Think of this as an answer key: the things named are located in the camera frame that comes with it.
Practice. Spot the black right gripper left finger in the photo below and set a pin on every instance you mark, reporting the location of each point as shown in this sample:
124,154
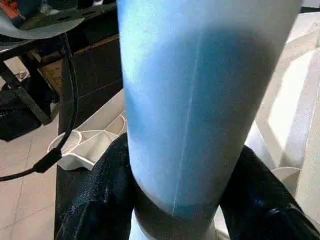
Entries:
95,200

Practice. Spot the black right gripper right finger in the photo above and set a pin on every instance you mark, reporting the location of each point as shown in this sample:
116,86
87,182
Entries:
265,205

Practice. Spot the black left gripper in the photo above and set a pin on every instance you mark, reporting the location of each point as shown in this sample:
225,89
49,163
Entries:
75,7

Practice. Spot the white plastic table leg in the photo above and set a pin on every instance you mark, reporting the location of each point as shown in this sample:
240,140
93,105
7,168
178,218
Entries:
200,100

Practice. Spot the black folding stand leg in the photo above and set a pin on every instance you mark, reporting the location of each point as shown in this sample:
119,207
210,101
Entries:
25,95

